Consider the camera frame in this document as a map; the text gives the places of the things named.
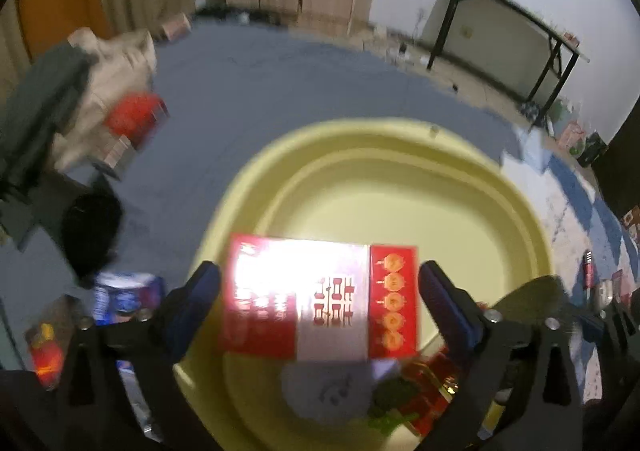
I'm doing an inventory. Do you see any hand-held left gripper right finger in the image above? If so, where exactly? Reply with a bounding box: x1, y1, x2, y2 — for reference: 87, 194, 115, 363
417, 260, 586, 451

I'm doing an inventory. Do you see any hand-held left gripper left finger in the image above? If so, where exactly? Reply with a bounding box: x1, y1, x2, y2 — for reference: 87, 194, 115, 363
60, 261, 223, 451

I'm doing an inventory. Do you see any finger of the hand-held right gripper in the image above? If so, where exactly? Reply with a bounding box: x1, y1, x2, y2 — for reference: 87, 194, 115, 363
562, 303, 639, 352

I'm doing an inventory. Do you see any red and white box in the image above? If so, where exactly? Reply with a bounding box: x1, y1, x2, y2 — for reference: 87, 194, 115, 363
217, 232, 421, 363

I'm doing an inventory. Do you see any black foam roll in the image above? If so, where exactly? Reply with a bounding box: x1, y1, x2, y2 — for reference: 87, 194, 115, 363
61, 190, 124, 283

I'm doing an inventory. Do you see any yellow plastic basin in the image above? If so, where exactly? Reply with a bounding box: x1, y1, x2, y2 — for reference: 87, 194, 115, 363
172, 117, 557, 451

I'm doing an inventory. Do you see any small metal can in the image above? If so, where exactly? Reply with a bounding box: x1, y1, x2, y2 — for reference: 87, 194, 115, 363
595, 280, 617, 313

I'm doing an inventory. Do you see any red and black box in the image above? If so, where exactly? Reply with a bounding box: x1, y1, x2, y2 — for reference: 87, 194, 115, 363
582, 251, 597, 290

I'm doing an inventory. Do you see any blue packet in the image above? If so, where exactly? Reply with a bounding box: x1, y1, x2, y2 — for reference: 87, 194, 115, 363
92, 271, 168, 328

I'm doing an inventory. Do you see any red and gold box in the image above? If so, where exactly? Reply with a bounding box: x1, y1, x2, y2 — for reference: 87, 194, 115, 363
400, 346, 471, 438

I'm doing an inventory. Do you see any blue plaid blanket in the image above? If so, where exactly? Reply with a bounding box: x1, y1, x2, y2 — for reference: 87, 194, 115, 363
500, 128, 640, 407

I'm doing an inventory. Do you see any red orange packet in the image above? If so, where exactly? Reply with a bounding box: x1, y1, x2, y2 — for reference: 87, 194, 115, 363
25, 321, 69, 391

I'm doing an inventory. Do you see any small brown box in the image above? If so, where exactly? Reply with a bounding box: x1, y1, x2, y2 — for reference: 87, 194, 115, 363
91, 136, 137, 178

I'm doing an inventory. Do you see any dark green box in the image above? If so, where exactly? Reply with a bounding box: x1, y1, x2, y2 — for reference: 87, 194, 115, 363
575, 131, 609, 168

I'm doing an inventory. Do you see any red can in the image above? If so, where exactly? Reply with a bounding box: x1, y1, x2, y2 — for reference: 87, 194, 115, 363
102, 92, 171, 150

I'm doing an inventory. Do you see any pink and green package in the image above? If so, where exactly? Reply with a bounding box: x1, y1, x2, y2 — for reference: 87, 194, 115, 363
557, 118, 589, 153

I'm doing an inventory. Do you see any beige clothing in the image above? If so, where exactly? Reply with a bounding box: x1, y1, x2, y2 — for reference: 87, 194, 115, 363
52, 28, 159, 173

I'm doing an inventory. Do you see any dark green clothing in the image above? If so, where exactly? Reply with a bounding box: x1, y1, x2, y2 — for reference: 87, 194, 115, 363
0, 44, 99, 202

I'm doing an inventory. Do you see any pink cardboard box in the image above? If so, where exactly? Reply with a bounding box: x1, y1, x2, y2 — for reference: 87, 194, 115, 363
160, 14, 194, 43

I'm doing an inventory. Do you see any black folding table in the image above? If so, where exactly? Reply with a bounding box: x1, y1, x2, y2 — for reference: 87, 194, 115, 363
419, 0, 594, 121

